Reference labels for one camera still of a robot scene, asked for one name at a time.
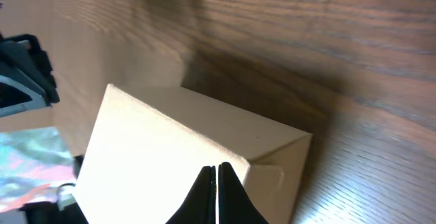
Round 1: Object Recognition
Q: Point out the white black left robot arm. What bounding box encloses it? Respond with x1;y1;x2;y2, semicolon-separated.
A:
1;34;60;117

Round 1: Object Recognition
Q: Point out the brown cardboard box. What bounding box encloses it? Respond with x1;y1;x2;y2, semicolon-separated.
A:
74;84;312;224

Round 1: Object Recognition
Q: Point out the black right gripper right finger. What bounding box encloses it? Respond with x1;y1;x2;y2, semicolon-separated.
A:
218;162;268;224

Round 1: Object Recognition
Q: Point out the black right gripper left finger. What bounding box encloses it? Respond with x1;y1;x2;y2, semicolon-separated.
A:
166;166;216;224

